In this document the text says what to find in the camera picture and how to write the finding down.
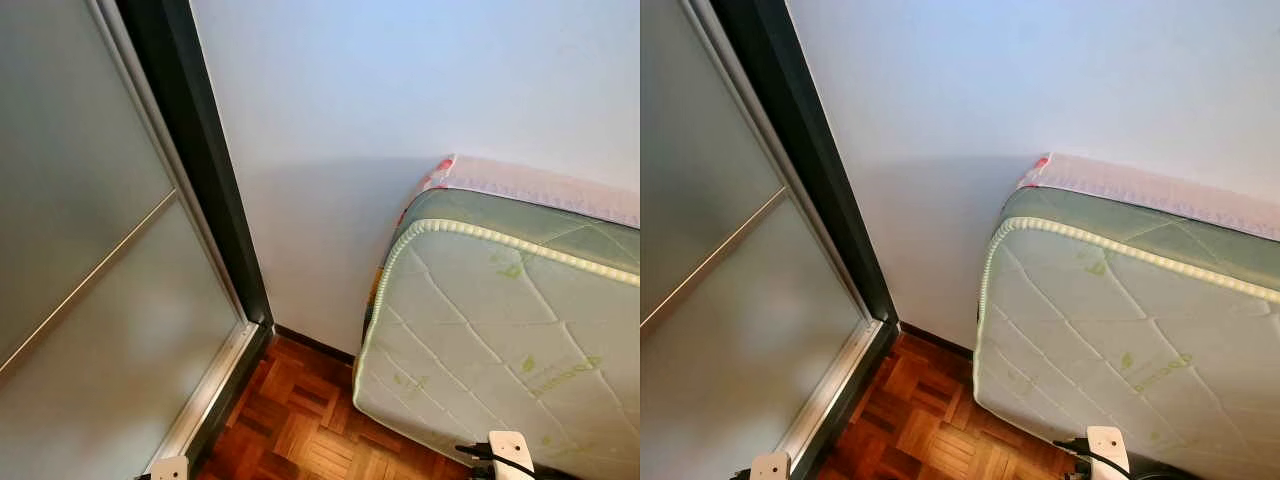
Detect dark door frame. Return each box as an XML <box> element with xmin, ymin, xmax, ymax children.
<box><xmin>712</xmin><ymin>0</ymin><xmax>901</xmax><ymax>480</ymax></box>
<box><xmin>113</xmin><ymin>0</ymin><xmax>276</xmax><ymax>479</ymax></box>

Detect dark wooden baseboard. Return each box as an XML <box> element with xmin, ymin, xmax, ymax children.
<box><xmin>272</xmin><ymin>322</ymin><xmax>359</xmax><ymax>366</ymax></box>
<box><xmin>898</xmin><ymin>320</ymin><xmax>976</xmax><ymax>361</ymax></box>

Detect frosted glass sliding door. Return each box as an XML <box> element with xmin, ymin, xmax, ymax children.
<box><xmin>640</xmin><ymin>0</ymin><xmax>886</xmax><ymax>480</ymax></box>
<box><xmin>0</xmin><ymin>0</ymin><xmax>259</xmax><ymax>480</ymax></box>

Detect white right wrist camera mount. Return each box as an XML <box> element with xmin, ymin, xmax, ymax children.
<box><xmin>1086</xmin><ymin>426</ymin><xmax>1131</xmax><ymax>480</ymax></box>
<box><xmin>488</xmin><ymin>430</ymin><xmax>536</xmax><ymax>480</ymax></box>

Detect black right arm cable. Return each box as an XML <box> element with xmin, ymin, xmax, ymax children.
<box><xmin>1052</xmin><ymin>437</ymin><xmax>1141</xmax><ymax>480</ymax></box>
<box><xmin>455</xmin><ymin>443</ymin><xmax>541</xmax><ymax>480</ymax></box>

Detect plastic wrapped pink mattress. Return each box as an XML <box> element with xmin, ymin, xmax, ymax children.
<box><xmin>1015</xmin><ymin>152</ymin><xmax>1280</xmax><ymax>241</ymax></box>
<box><xmin>418</xmin><ymin>153</ymin><xmax>641</xmax><ymax>229</ymax></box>

